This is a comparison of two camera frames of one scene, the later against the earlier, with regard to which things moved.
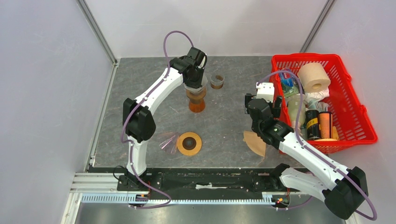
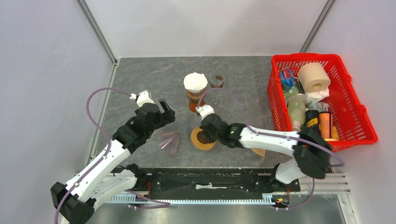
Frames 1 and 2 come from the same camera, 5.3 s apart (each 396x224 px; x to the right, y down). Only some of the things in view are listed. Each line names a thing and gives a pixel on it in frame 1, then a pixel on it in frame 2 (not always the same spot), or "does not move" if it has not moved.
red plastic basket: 350,120 does not move
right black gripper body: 271,104 → 211,138
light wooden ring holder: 187,152 → 197,143
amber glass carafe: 196,106 does not move
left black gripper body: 196,81 → 160,122
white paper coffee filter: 196,91 does not move
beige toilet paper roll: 314,77 does not move
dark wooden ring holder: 197,96 does not move
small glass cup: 217,81 does not move
